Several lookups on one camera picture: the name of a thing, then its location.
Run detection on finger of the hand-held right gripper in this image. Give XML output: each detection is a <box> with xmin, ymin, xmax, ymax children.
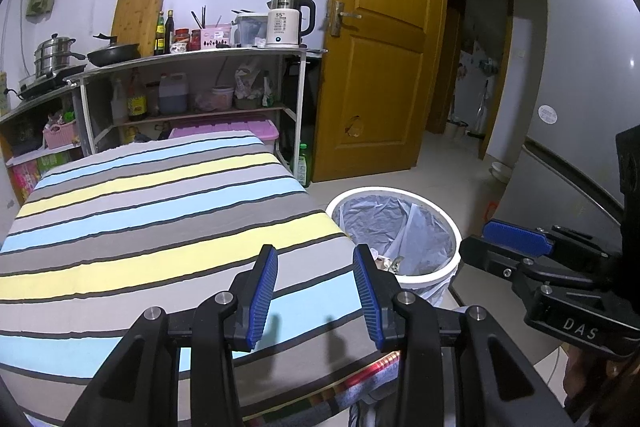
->
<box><xmin>482</xmin><ymin>219</ymin><xmax>609</xmax><ymax>258</ymax></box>
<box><xmin>459</xmin><ymin>234</ymin><xmax>616</xmax><ymax>303</ymax></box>

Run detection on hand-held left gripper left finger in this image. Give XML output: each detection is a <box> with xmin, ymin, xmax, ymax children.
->
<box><xmin>65</xmin><ymin>244</ymin><xmax>279</xmax><ymax>427</ymax></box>

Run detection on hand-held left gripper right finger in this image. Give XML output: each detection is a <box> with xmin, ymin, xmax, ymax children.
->
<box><xmin>352</xmin><ymin>244</ymin><xmax>576</xmax><ymax>427</ymax></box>

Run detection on white trash bin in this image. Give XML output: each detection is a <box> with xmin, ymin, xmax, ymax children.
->
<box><xmin>325</xmin><ymin>187</ymin><xmax>462</xmax><ymax>290</ymax></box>

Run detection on grey plastic bin liner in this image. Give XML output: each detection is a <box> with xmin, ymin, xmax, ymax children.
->
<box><xmin>331</xmin><ymin>196</ymin><xmax>457</xmax><ymax>308</ymax></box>

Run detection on colourful woven mat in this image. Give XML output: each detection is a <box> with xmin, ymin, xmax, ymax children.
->
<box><xmin>250</xmin><ymin>349</ymin><xmax>401</xmax><ymax>427</ymax></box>

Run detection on green drink bottle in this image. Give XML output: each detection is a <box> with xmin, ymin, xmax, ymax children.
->
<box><xmin>295</xmin><ymin>143</ymin><xmax>313</xmax><ymax>188</ymax></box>

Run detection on striped bed sheet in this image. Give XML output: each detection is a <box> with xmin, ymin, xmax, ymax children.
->
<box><xmin>0</xmin><ymin>130</ymin><xmax>401</xmax><ymax>408</ymax></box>

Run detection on pink lid storage box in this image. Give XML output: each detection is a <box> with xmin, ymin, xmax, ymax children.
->
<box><xmin>169</xmin><ymin>117</ymin><xmax>280</xmax><ymax>152</ymax></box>

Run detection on grey refrigerator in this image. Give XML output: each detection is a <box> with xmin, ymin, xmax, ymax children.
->
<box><xmin>497</xmin><ymin>0</ymin><xmax>640</xmax><ymax>308</ymax></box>

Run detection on pink plastic bucket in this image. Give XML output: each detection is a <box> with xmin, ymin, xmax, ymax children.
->
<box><xmin>210</xmin><ymin>86</ymin><xmax>236</xmax><ymax>110</ymax></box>

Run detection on wooden door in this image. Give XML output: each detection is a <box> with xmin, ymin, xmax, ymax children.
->
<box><xmin>312</xmin><ymin>0</ymin><xmax>448</xmax><ymax>182</ymax></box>

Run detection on crumpled plastic bags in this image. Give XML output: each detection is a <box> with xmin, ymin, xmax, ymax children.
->
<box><xmin>234</xmin><ymin>62</ymin><xmax>276</xmax><ymax>110</ymax></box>

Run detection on dark liquid jug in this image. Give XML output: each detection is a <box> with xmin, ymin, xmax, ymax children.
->
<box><xmin>158</xmin><ymin>73</ymin><xmax>189</xmax><ymax>115</ymax></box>

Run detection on large soy sauce bottle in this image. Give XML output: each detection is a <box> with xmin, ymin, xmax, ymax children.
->
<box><xmin>126</xmin><ymin>69</ymin><xmax>148</xmax><ymax>122</ymax></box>

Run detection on white plastic bottle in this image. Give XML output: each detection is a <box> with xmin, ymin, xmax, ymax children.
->
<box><xmin>111</xmin><ymin>79</ymin><xmax>128</xmax><ymax>124</ymax></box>

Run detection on green printed box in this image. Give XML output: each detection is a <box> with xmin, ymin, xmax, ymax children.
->
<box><xmin>37</xmin><ymin>149</ymin><xmax>76</xmax><ymax>175</ymax></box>

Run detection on metal kitchen rack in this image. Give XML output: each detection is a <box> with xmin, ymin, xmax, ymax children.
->
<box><xmin>67</xmin><ymin>47</ymin><xmax>328</xmax><ymax>178</ymax></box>

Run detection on pink plastic basket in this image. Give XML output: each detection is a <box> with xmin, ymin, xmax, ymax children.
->
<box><xmin>42</xmin><ymin>119</ymin><xmax>78</xmax><ymax>150</ymax></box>

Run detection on pink utensil holder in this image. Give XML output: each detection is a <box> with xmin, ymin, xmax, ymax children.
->
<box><xmin>200</xmin><ymin>23</ymin><xmax>233</xmax><ymax>50</ymax></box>

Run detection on pink printed box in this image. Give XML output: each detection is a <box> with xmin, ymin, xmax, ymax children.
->
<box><xmin>7</xmin><ymin>157</ymin><xmax>41</xmax><ymax>205</ymax></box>

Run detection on clear plastic container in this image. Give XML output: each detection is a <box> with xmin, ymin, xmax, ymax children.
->
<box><xmin>232</xmin><ymin>11</ymin><xmax>270</xmax><ymax>48</ymax></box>

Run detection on white electric kettle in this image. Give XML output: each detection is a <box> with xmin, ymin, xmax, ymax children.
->
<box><xmin>265</xmin><ymin>0</ymin><xmax>317</xmax><ymax>48</ymax></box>

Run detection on black frying pan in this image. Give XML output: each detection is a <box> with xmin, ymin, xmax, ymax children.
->
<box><xmin>86</xmin><ymin>34</ymin><xmax>141</xmax><ymax>68</ymax></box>

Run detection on bunch of chopsticks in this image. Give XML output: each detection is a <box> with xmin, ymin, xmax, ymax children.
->
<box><xmin>191</xmin><ymin>6</ymin><xmax>223</xmax><ymax>30</ymax></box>

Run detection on wooden side shelf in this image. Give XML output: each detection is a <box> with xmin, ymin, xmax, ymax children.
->
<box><xmin>0</xmin><ymin>84</ymin><xmax>83</xmax><ymax>208</ymax></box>

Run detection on black induction cooker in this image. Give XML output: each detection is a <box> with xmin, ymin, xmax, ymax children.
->
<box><xmin>17</xmin><ymin>64</ymin><xmax>88</xmax><ymax>100</ymax></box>

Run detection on bamboo cutting board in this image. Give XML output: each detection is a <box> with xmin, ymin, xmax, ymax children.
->
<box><xmin>110</xmin><ymin>0</ymin><xmax>166</xmax><ymax>58</ymax></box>

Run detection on steel steamer pot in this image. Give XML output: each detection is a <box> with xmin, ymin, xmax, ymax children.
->
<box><xmin>32</xmin><ymin>34</ymin><xmax>87</xmax><ymax>80</ymax></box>

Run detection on metal door lock handle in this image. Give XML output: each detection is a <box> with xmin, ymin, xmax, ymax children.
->
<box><xmin>330</xmin><ymin>1</ymin><xmax>362</xmax><ymax>38</ymax></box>

